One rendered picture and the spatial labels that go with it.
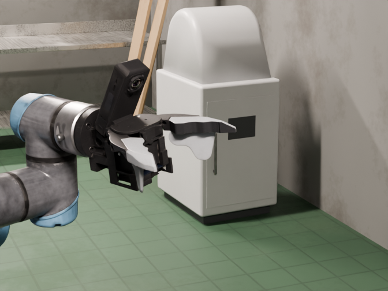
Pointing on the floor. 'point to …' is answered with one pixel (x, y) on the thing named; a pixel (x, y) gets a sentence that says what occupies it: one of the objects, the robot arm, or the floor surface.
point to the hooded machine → (221, 113)
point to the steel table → (69, 42)
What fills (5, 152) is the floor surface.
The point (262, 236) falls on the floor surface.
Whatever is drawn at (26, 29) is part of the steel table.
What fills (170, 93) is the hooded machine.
